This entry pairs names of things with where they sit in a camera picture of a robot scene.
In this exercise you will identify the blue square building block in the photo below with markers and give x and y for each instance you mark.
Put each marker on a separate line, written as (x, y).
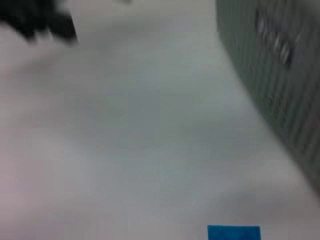
(233, 233)

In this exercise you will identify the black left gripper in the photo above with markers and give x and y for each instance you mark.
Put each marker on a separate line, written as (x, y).
(22, 17)

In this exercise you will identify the grey perforated storage basket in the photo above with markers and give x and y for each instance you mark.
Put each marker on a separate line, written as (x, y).
(275, 75)

